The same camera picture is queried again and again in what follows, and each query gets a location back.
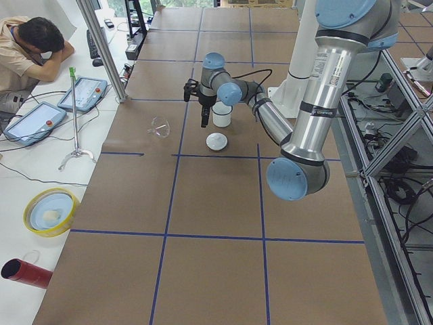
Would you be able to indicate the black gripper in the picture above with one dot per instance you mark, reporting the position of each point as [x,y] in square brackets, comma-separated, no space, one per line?
[204,101]

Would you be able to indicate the white ceramic lid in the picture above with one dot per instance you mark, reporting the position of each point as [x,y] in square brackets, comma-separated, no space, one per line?
[216,141]

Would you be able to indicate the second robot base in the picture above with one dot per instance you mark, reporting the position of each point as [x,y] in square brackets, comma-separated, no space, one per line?
[418,71]

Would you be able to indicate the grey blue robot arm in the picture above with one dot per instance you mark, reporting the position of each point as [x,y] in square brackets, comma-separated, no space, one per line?
[331,35]

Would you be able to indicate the white blue ceramic cup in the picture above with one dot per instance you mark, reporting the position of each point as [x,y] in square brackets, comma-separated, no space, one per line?
[221,115]

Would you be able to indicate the blue teach pendant far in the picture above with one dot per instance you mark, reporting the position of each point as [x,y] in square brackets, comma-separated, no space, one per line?
[88,91]

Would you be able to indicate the blue teach pendant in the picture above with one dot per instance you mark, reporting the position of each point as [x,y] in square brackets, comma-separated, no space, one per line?
[88,91]
[35,125]

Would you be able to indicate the black computer mouse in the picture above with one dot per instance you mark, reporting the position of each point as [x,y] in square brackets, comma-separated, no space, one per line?
[97,62]

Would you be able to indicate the brown paper table cover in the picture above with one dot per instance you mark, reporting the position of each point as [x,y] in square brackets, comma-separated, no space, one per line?
[170,232]

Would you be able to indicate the black keyboard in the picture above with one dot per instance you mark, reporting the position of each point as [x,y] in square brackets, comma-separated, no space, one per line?
[93,51]

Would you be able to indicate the metal stand with green tip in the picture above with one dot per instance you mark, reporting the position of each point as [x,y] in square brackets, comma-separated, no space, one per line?
[77,151]

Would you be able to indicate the blue teach pendant near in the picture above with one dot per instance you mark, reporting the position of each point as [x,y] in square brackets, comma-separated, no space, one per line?
[35,125]

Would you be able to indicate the person in beige shirt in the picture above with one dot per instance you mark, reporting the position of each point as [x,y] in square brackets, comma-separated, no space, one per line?
[32,50]

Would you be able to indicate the yellow rimmed bowl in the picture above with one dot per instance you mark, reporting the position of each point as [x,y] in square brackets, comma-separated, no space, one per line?
[51,212]

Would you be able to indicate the red cylinder tube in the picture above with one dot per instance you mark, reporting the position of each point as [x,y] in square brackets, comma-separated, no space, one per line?
[26,273]

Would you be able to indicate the aluminium frame post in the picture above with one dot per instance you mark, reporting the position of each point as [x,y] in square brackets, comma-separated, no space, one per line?
[92,23]

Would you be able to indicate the aluminium frame rail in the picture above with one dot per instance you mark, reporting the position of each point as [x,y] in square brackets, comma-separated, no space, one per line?
[384,134]

